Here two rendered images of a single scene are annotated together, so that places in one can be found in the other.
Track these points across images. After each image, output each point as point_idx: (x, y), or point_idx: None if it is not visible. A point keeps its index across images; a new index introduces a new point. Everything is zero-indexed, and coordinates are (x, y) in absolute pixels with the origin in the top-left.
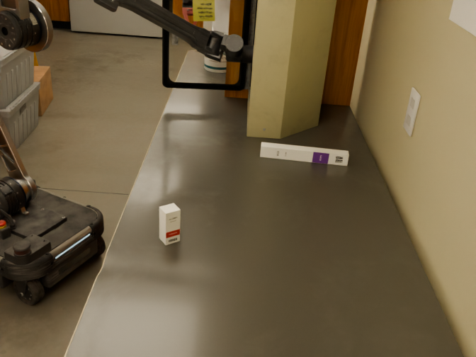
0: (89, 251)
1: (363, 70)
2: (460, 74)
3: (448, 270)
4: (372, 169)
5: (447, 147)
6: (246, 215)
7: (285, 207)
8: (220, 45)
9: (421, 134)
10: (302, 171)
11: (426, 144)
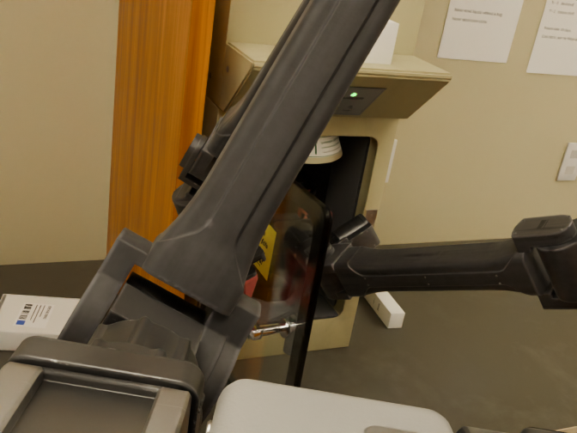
0: None
1: None
2: (472, 95)
3: (499, 222)
4: None
5: (469, 154)
6: (538, 322)
7: (493, 301)
8: (373, 247)
9: (410, 168)
10: (400, 294)
11: (426, 170)
